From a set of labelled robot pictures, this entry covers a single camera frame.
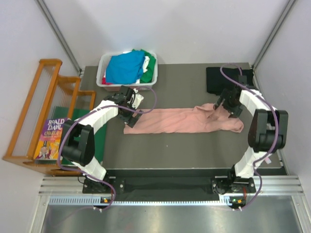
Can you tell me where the grey slotted cable duct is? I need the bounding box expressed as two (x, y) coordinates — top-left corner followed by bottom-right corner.
(49, 196), (243, 206)

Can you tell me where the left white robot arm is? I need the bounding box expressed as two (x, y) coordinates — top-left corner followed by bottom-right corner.
(58, 85), (144, 193)

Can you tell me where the folded black t shirt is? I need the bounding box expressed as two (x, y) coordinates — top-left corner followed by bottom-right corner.
(206, 67), (255, 96)

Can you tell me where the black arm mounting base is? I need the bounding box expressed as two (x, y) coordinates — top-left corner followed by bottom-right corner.
(82, 169), (256, 196)

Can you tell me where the Roald Dahl book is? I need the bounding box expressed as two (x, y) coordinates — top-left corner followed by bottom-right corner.
(34, 117), (68, 162)

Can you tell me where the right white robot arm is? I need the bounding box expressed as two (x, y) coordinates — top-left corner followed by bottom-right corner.
(213, 74), (289, 195)

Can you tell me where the white t shirt in basket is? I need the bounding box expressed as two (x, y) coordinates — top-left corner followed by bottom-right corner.
(136, 56), (152, 83)

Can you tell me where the wooden rack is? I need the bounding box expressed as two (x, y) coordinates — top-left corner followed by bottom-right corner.
(3, 59), (96, 176)

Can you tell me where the pink t shirt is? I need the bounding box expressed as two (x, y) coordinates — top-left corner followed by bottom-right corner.
(123, 103), (244, 134)

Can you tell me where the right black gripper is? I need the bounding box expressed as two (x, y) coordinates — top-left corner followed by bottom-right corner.
(215, 89), (244, 118)

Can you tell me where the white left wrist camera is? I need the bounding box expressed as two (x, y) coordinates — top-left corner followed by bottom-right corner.
(131, 88), (144, 109)

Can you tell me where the red t shirt in basket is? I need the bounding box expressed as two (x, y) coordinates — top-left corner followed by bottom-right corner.
(102, 76), (112, 85)

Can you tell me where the blue t shirt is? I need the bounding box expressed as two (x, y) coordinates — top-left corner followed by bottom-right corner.
(105, 50), (145, 84)

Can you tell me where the green t shirt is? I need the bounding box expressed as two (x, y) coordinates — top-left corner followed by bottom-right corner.
(140, 49), (156, 83)

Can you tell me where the green book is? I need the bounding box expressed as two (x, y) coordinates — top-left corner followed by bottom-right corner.
(52, 106), (107, 165)

